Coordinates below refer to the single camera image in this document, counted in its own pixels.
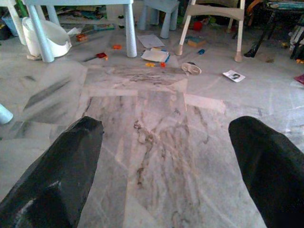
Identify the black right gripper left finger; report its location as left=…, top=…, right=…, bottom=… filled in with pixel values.
left=0, top=116, right=105, bottom=228

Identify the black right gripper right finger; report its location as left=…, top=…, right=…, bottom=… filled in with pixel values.
left=228, top=115, right=304, bottom=228

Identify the light blue cylinder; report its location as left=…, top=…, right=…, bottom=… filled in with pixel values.
left=0, top=103, right=14, bottom=125

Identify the white printed leaflet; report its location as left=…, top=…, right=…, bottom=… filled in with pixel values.
left=222, top=69, right=246, bottom=83

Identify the white child's shoe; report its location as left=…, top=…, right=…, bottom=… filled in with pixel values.
left=181, top=62, right=202, bottom=76

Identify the white plastic potty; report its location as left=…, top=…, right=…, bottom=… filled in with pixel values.
left=22, top=17, right=73, bottom=58

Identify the dark wooden chair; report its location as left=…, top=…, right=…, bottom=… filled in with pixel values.
left=243, top=0, right=304, bottom=60

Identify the white and blue booklet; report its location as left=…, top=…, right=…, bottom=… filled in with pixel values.
left=140, top=47, right=171, bottom=63

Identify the teal and tan book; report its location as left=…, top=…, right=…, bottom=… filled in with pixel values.
left=184, top=36, right=207, bottom=48

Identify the white plastic chair leg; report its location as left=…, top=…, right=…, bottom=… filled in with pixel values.
left=0, top=0, right=27, bottom=46

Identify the white paper sheet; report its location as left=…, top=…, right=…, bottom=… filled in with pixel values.
left=136, top=34, right=165, bottom=49

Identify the light blue plastic children's table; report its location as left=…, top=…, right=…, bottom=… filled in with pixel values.
left=21, top=0, right=138, bottom=63

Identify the white high chair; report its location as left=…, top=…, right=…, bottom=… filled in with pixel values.
left=175, top=0, right=246, bottom=63

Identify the light blue plastic stool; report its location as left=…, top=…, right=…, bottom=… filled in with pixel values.
left=138, top=0, right=181, bottom=39

